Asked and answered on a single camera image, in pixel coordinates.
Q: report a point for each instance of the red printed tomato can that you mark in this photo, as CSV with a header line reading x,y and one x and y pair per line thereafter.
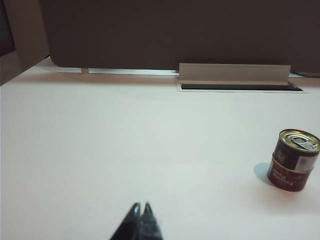
x,y
287,178

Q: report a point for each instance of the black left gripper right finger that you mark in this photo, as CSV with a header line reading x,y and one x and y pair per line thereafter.
x,y
150,222

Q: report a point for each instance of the grey fabric desk divider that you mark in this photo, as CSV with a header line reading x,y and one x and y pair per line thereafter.
x,y
175,32

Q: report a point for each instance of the tomato can with white label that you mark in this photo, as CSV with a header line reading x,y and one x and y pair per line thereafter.
x,y
295,152

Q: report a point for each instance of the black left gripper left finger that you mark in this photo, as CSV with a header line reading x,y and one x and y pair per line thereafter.
x,y
130,222

